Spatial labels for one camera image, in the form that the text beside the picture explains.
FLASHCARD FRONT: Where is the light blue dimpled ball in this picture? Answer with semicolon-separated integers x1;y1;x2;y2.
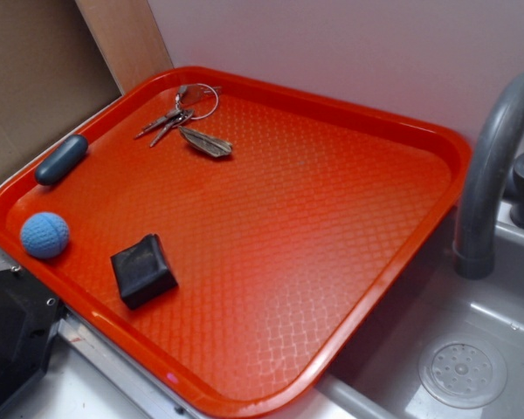
19;212;70;259

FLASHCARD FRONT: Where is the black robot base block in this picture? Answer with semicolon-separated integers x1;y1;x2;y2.
0;266;64;415

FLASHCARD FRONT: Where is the red plastic tray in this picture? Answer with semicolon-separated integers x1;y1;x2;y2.
0;67;471;418

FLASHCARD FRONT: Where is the metal leaf key pendant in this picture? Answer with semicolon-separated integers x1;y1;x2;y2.
178;127;233;158

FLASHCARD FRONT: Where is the bunch of metal keys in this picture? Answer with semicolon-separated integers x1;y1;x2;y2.
134;109;194;148

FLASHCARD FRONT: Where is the black wedge block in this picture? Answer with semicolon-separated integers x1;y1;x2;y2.
110;234;178;310

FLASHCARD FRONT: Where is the dark grey oblong capsule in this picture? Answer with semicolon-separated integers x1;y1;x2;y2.
34;134;88;186

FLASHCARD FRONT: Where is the grey curved faucet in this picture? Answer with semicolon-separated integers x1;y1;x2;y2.
452;73;524;279

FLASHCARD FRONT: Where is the wooden board strip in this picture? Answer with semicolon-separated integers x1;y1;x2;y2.
76;0;173;94

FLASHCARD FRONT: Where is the grey plastic sink basin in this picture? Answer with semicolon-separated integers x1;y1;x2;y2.
321;209;524;419

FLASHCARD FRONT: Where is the round sink drain strainer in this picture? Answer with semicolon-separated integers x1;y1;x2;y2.
418;333;507;409

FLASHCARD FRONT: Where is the brown cardboard panel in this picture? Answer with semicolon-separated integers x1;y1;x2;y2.
0;1;120;184

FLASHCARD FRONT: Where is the wire key ring with tag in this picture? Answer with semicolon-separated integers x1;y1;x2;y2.
175;82;224;120

